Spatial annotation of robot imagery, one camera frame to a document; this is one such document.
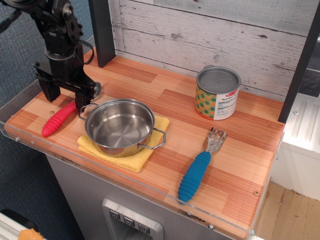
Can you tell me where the black braided cable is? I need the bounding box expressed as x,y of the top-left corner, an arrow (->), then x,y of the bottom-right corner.
0,9 -> 22,33

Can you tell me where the white plastic unit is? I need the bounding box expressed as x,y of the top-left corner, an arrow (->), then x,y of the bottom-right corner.
270,93 -> 320,200

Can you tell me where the red handled metal spoon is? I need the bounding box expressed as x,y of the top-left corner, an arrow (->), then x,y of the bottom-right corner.
41,82 -> 102,138

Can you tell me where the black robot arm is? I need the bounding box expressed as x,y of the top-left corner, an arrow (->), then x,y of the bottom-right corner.
0,0 -> 99,113

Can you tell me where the clear acrylic table guard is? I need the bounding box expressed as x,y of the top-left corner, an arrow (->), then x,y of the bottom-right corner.
9,56 -> 263,238

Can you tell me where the toy food can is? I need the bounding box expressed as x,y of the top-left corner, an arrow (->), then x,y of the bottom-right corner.
195,65 -> 241,121

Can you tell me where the grey cabinet with dispenser panel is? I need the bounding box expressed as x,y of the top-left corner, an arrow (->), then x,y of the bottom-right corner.
47,155 -> 253,240

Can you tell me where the stainless steel pot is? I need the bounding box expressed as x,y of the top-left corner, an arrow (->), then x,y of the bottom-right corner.
78,98 -> 166,158

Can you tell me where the dark vertical post right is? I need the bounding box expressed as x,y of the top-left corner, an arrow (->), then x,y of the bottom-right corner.
278,3 -> 320,124

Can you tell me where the yellow folded cloth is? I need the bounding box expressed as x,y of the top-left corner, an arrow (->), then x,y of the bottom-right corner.
77,115 -> 170,173

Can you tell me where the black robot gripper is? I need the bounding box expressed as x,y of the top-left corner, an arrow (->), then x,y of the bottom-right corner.
33,51 -> 98,114

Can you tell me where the blue handled metal fork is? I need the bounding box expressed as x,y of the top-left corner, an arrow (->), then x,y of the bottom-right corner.
178,127 -> 227,203

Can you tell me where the orange and black object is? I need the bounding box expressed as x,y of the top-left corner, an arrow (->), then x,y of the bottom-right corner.
0,209 -> 45,240

